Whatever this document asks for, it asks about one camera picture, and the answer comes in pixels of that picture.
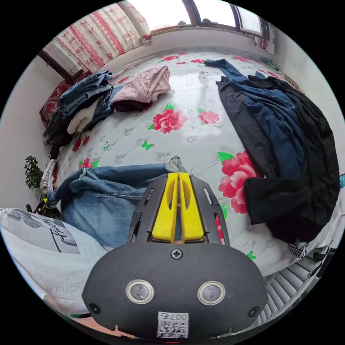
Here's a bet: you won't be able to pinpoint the red patterned pillow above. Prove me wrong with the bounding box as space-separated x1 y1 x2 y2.
39 71 93 128

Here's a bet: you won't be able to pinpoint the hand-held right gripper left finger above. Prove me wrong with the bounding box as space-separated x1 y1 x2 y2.
151 172 179 242

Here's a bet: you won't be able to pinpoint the person's body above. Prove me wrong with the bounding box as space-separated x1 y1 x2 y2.
0 207 110 316

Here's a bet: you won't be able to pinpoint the light blue jeans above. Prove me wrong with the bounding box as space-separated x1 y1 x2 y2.
47 155 195 248

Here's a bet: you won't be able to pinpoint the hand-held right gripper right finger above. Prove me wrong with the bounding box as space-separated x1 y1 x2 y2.
179 172 205 242

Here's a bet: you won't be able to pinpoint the green plant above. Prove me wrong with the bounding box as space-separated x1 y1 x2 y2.
23 155 44 190

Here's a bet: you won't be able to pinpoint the window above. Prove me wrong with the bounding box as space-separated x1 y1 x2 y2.
126 0 271 37

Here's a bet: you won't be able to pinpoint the bed with floral sheet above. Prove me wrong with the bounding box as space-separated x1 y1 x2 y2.
40 50 341 278

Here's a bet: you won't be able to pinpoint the red patterned curtain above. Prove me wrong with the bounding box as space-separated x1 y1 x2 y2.
55 2 153 71

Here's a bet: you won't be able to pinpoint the pile of clothes with jeans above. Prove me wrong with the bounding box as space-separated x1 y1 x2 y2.
42 65 172 147

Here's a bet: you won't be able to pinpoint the pile of dark clothes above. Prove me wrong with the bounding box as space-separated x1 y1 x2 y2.
203 59 341 257

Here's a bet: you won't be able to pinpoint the white ribbed radiator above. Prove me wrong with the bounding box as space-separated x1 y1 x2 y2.
253 257 323 325

